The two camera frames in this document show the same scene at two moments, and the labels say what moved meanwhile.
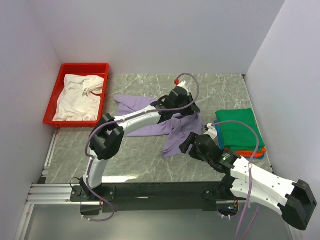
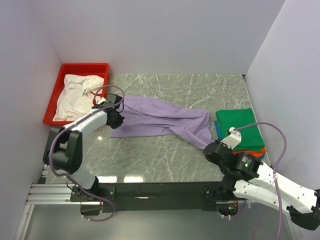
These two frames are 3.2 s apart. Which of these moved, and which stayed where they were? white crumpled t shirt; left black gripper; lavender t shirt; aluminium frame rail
Moved: left black gripper; lavender t shirt
Stayed: white crumpled t shirt; aluminium frame rail
